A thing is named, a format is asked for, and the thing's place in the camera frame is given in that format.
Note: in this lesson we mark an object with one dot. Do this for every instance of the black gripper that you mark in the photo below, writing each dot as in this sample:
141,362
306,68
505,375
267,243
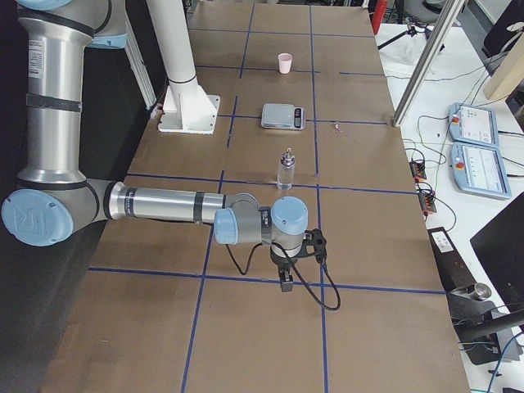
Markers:
280,259

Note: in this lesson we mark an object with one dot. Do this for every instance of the clear glass sauce bottle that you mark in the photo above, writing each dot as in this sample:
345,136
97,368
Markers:
286,170

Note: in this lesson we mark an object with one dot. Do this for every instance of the pink paper cup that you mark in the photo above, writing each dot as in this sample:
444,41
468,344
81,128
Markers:
284,63

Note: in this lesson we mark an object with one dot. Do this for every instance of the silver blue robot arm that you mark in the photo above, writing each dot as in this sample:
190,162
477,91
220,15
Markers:
54,199

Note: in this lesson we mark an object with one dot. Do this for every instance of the silver digital kitchen scale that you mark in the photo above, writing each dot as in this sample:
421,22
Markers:
282,116

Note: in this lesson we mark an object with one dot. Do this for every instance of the lower orange black adapter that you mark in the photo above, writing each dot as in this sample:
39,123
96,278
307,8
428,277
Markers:
427,201

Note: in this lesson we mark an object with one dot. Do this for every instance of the orange black adapter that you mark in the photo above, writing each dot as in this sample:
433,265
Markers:
427,201
418,171

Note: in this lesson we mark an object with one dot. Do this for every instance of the black box with label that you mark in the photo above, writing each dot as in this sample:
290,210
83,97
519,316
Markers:
452,269

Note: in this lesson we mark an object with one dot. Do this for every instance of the upper orange black adapter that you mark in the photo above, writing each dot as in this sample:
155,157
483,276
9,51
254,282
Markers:
418,171

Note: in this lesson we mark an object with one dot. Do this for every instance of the black clamp stand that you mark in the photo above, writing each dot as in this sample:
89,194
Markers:
483,329

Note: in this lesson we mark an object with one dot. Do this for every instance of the black monitor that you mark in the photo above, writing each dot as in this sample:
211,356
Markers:
499,249

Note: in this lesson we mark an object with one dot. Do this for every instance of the lower blue teach pendant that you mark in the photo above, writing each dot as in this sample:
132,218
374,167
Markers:
479,170

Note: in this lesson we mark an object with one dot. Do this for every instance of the blue teach pendant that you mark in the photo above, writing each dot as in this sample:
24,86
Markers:
479,170
473,124

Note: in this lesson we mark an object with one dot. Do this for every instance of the upper blue teach pendant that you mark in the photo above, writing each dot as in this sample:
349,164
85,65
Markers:
473,124

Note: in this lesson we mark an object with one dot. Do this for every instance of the red cylinder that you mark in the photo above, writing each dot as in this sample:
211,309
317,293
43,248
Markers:
378,14

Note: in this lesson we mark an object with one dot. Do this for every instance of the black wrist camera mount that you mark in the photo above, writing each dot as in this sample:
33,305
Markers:
313,245

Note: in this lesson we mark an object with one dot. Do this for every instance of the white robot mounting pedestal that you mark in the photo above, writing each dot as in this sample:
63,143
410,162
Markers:
186,108

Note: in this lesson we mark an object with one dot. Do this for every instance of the black camera tripod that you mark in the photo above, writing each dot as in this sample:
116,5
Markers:
412,30

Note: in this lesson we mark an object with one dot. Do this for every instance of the aluminium frame post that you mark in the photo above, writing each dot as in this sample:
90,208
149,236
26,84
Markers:
445,21

